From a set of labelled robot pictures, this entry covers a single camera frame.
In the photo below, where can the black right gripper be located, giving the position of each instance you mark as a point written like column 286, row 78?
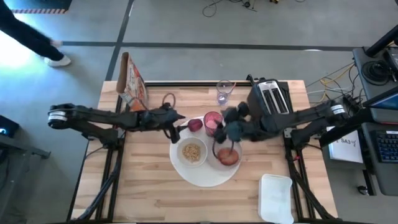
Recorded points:
column 239, row 127

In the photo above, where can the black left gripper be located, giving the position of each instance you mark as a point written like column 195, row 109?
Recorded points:
column 158, row 118

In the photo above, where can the dark red apple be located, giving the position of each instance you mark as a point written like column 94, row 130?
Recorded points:
column 195, row 125

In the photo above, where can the red plastic tumbler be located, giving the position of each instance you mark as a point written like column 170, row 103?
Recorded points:
column 210, row 123

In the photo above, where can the white ceramic bowl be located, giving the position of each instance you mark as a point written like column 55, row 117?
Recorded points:
column 183, row 144

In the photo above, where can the toast slice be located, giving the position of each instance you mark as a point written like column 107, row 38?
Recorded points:
column 228, row 157

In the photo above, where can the small grey plate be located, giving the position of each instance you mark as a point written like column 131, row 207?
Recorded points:
column 224, row 168

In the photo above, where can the pumpkin cereal box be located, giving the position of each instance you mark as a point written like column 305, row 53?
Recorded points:
column 133, row 84

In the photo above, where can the white plastic bin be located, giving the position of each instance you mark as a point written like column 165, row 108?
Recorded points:
column 275, row 199

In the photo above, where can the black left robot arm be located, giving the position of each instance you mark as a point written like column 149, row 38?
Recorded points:
column 102, row 116

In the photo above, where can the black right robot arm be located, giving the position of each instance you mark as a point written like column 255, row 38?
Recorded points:
column 295, row 116

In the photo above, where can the cereal pieces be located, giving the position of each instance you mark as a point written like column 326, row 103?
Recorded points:
column 191, row 152

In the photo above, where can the clear glass tumbler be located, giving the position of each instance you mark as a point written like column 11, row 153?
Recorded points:
column 222, row 98

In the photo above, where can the white round woven placemat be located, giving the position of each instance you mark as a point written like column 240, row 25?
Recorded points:
column 199, row 177

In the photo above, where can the black toaster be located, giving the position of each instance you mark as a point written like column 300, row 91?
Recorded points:
column 273, row 96

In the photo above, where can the white notebook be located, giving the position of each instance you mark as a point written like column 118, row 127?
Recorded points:
column 345, row 152

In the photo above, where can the black power strip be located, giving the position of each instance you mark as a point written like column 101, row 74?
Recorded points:
column 351, row 101

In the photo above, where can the person's shoe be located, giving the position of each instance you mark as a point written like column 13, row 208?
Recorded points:
column 59, row 61

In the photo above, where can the black slanted beam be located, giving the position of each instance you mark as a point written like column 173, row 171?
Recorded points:
column 357, row 121

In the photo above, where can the black computer mouse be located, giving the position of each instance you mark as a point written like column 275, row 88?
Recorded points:
column 362, row 189

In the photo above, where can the grey metal cart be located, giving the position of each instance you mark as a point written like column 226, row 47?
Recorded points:
column 31, row 152

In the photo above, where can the laptop with blue screen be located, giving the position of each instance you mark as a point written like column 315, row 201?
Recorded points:
column 385, row 102

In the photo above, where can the black keyboard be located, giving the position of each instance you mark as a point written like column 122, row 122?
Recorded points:
column 388, row 146

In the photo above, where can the black box with blue light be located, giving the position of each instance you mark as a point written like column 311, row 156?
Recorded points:
column 9, row 127

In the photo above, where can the grey desk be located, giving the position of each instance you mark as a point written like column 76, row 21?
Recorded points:
column 388, row 180

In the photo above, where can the person's leg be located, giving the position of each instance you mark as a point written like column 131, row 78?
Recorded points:
column 28, row 34

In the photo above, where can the hazard striped floor mat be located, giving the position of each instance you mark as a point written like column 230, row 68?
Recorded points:
column 40, row 4

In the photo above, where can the black cylindrical pole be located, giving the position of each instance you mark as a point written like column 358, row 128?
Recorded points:
column 382, row 42

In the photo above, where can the black aluminium table frame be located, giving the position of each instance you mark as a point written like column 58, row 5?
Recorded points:
column 186, row 84

